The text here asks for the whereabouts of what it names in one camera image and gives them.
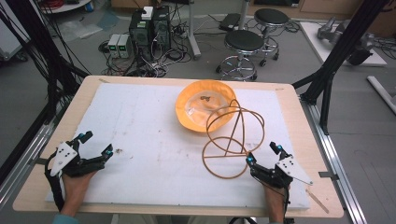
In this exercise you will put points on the aluminium frame rail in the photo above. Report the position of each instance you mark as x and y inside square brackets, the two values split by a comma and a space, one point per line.
[28, 155]
[333, 149]

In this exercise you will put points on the clear plastic sheet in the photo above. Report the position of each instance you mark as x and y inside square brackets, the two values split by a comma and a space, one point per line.
[79, 29]

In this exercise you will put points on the thin wooden stick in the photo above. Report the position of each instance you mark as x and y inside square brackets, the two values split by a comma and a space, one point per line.
[317, 201]

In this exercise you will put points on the grey power supply unit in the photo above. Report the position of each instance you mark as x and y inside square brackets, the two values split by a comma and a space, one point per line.
[113, 45]
[125, 46]

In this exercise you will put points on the white foam mat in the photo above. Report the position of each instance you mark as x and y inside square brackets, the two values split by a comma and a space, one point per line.
[149, 130]

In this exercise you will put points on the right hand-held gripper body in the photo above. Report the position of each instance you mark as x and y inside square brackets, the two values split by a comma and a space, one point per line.
[291, 169]

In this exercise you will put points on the white round table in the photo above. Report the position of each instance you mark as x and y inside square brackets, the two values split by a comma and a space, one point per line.
[67, 6]

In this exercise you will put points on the white box device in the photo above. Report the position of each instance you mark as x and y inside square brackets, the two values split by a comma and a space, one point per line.
[147, 13]

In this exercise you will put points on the orange bucket hat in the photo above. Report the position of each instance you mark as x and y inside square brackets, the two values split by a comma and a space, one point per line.
[190, 96]

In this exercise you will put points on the flat black case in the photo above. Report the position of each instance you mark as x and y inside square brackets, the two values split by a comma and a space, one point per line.
[229, 21]

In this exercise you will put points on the large black round stool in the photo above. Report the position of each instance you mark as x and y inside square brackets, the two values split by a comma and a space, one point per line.
[244, 40]

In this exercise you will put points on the person's right hand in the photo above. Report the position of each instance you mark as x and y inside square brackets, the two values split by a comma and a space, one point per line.
[275, 199]

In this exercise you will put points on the black computer tower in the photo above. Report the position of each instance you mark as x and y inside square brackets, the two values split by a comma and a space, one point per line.
[140, 34]
[162, 28]

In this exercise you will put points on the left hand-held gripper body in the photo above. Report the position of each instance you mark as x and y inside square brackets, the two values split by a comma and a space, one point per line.
[67, 155]

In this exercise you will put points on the white floor board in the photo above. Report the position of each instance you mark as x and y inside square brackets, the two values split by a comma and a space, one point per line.
[314, 40]

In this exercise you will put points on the grey metal stand leg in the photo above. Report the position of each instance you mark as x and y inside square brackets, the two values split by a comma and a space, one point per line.
[193, 34]

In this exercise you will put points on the small black round stool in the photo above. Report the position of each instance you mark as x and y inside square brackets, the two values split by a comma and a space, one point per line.
[271, 16]

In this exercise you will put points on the black metal frame post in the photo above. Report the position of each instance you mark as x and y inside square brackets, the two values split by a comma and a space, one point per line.
[37, 46]
[339, 53]

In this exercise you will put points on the dark metal bracket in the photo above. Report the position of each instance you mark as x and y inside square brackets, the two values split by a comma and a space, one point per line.
[328, 175]

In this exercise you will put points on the person's left hand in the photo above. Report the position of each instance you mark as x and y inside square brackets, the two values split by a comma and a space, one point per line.
[74, 189]

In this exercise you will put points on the white tube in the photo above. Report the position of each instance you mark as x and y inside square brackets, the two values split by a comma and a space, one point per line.
[381, 93]

